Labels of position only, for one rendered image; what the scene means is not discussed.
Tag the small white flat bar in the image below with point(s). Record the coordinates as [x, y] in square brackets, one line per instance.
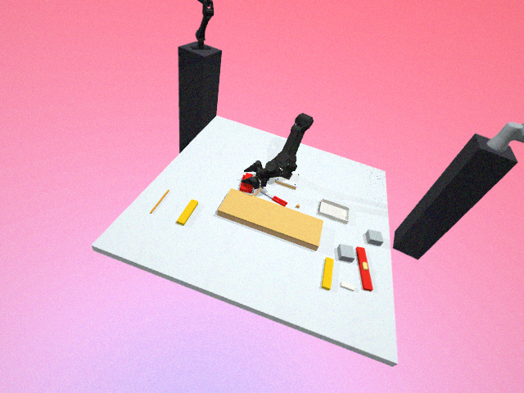
[347, 286]

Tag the yellow flat bar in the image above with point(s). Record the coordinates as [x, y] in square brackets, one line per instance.
[187, 212]
[327, 274]

